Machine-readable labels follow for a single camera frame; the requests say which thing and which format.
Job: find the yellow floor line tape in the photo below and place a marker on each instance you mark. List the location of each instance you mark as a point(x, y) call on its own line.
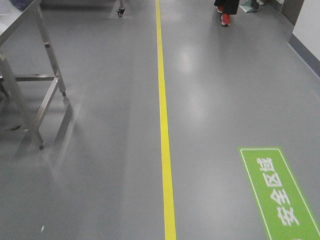
point(167, 176)

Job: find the person foot black shoe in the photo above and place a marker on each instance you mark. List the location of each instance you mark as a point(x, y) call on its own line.
point(120, 11)

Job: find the person with red shoes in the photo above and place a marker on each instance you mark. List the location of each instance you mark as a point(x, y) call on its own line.
point(226, 8)

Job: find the green safety floor sign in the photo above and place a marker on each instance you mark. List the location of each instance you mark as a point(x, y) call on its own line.
point(284, 209)

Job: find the stainless steel table frame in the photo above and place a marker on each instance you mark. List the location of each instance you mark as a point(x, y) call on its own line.
point(12, 15)

